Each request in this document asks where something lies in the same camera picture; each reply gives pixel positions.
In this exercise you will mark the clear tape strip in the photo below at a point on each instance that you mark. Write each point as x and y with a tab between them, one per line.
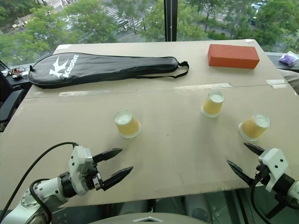
84	93
203	86
276	83

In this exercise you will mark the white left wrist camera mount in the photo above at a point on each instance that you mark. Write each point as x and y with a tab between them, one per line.
80	163

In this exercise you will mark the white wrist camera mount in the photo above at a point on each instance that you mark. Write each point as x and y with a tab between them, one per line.
80	163
275	164

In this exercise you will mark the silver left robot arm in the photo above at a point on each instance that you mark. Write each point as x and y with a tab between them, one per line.
44	190

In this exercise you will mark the purple plastic bag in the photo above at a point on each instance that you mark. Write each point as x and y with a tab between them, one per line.
289	58

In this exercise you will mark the orange brick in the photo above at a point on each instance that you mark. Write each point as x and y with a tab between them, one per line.
233	56

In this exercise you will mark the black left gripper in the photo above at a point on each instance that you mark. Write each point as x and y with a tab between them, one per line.
95	179

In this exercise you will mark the black window frame post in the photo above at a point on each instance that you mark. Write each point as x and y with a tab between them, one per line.
170	19

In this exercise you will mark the silver robot torso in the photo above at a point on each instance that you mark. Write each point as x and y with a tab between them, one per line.
154	218

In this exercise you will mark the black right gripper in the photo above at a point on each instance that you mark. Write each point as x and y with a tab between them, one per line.
262	175

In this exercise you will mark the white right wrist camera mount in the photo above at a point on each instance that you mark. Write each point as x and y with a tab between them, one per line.
275	164

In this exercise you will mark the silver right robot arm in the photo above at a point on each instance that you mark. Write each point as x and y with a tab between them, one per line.
292	186

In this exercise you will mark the black Kason racket bag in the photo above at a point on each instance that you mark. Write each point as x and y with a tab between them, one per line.
100	67

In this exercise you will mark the yellow paper cup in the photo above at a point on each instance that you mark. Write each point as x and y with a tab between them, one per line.
254	128
212	105
128	124

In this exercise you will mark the black equipment beside table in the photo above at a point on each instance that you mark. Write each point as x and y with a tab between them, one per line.
9	102

